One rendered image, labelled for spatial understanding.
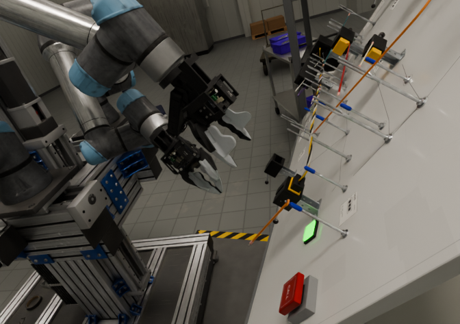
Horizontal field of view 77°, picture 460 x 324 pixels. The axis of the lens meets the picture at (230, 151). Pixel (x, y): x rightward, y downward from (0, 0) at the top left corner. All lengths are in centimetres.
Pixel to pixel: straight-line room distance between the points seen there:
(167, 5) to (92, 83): 893
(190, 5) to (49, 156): 830
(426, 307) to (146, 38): 83
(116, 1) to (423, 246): 52
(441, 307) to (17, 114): 138
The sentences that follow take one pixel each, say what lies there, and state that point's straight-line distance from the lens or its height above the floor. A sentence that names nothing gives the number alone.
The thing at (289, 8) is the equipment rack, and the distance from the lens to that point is 146.
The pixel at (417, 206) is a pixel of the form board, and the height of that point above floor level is 127.
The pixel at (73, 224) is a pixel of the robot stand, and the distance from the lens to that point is 103.
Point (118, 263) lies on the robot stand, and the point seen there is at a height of 58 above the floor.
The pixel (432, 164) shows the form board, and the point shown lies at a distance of 42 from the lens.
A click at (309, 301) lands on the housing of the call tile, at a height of 112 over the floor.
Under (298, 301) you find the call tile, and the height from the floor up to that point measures 113.
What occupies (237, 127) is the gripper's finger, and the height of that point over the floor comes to 129.
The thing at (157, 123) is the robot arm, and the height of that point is 130.
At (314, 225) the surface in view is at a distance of 62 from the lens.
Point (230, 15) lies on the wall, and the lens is 1068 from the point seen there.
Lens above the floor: 154
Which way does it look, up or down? 28 degrees down
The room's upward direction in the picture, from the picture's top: 17 degrees counter-clockwise
